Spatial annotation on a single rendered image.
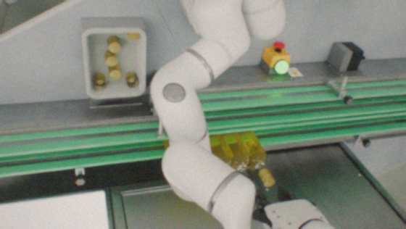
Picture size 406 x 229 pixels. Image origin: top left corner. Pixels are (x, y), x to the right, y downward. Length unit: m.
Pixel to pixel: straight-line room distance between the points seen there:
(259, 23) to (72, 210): 0.74
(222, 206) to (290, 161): 0.88
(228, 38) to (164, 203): 0.60
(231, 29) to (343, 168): 0.90
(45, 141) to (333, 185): 0.96
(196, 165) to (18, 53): 0.74
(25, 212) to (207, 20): 0.76
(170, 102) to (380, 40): 1.10
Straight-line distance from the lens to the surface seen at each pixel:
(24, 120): 1.22
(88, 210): 1.17
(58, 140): 1.15
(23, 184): 1.33
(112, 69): 1.16
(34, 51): 1.20
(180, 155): 0.64
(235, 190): 0.60
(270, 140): 1.32
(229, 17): 0.75
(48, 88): 1.26
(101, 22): 1.12
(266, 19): 0.83
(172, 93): 0.68
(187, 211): 1.17
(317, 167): 1.48
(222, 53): 0.77
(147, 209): 1.17
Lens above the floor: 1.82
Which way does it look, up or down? 49 degrees down
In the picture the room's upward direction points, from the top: 154 degrees clockwise
